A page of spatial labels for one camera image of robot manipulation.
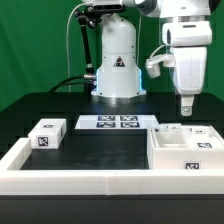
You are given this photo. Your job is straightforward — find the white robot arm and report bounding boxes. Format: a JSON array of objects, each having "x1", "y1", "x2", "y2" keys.
[{"x1": 82, "y1": 0, "x2": 222, "y2": 116}]

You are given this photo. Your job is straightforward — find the white base tag plate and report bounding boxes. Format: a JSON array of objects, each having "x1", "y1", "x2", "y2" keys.
[{"x1": 75, "y1": 115, "x2": 159, "y2": 130}]

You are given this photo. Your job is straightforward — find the white cabinet top block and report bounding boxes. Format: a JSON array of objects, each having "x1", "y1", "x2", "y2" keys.
[{"x1": 28, "y1": 119, "x2": 67, "y2": 149}]

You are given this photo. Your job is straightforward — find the white cabinet body box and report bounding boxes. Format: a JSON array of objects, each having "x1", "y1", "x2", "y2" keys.
[{"x1": 147, "y1": 124, "x2": 224, "y2": 170}]

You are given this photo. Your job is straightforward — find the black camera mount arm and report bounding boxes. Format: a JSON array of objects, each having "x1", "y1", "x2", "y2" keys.
[{"x1": 73, "y1": 4, "x2": 126, "y2": 80}]

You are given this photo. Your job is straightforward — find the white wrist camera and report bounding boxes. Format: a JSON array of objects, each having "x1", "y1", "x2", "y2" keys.
[{"x1": 145, "y1": 54, "x2": 175, "y2": 78}]

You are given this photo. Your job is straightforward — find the black cable bundle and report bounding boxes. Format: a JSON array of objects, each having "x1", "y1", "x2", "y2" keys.
[{"x1": 48, "y1": 75, "x2": 98, "y2": 94}]

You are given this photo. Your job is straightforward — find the white camera cable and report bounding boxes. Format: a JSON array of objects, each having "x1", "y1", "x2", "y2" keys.
[{"x1": 65, "y1": 2, "x2": 87, "y2": 93}]

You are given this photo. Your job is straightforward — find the white U-shaped obstacle wall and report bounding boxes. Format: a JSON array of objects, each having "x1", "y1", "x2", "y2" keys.
[{"x1": 0, "y1": 138, "x2": 224, "y2": 195}]

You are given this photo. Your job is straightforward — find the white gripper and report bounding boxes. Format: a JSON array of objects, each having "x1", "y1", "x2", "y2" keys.
[{"x1": 162, "y1": 21, "x2": 212, "y2": 116}]

